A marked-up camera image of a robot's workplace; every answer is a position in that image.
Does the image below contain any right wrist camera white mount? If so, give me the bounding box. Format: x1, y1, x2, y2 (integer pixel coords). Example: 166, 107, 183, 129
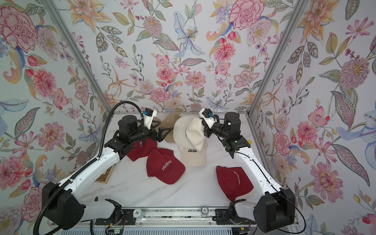
199, 108, 219, 129

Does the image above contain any cream Colorado baseball cap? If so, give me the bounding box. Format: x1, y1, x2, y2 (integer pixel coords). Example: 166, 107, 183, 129
173, 116, 205, 152

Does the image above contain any tan Colorado baseball cap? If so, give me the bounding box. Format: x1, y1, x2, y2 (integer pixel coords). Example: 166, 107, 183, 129
159, 113, 181, 144

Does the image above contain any maroon cap far left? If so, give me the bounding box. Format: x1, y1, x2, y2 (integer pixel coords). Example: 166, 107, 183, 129
127, 139, 158, 161

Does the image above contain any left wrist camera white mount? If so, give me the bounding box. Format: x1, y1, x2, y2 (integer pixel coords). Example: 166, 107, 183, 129
143, 108, 157, 130

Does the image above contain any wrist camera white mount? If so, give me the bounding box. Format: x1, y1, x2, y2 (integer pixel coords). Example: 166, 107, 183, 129
143, 108, 157, 130
199, 108, 219, 129

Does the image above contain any aluminium corner frame post left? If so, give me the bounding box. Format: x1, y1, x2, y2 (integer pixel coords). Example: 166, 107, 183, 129
41, 0, 111, 113

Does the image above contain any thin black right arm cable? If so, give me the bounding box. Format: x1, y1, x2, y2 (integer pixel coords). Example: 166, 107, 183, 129
214, 116, 306, 235

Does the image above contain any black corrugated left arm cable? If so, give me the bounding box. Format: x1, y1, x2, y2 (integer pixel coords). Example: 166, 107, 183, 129
33, 100, 145, 235

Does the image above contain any maroon cap right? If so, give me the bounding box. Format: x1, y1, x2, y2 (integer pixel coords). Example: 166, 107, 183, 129
216, 166, 254, 202

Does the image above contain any maroon Colorado cap centre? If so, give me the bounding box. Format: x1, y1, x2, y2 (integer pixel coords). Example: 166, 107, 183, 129
146, 148, 185, 185

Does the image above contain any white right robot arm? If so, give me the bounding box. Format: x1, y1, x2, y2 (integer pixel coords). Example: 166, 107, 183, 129
200, 108, 296, 233

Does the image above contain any aluminium corner frame post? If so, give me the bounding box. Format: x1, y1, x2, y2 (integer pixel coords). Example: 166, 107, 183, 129
41, 0, 111, 113
248, 0, 307, 118

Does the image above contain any wooden chessboard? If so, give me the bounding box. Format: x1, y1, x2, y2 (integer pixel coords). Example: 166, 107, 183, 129
95, 165, 115, 184

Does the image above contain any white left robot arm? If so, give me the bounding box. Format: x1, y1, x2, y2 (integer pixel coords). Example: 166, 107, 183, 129
33, 115, 172, 235

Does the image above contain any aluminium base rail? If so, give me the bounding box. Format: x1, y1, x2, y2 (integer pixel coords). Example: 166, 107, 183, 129
48, 206, 297, 228

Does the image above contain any aluminium corner frame post right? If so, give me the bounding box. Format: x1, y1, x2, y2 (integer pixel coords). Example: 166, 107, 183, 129
248, 0, 307, 118

